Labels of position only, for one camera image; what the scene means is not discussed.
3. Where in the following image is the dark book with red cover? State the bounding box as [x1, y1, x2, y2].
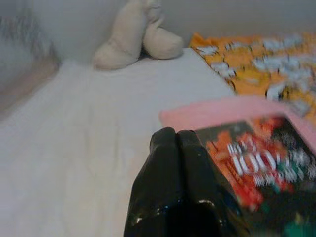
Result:
[195, 115, 316, 237]

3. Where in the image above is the white quilted mattress pad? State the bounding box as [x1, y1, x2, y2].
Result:
[0, 47, 237, 237]

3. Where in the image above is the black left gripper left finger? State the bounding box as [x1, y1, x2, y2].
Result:
[124, 127, 182, 237]

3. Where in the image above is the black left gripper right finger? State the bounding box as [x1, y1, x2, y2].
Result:
[177, 129, 250, 237]

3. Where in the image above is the white plush toy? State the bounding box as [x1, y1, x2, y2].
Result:
[93, 0, 185, 70]

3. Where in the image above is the orange egg print blanket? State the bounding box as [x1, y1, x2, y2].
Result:
[189, 31, 316, 117]

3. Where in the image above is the pink pillow with white print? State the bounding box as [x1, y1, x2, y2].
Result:
[159, 95, 316, 141]

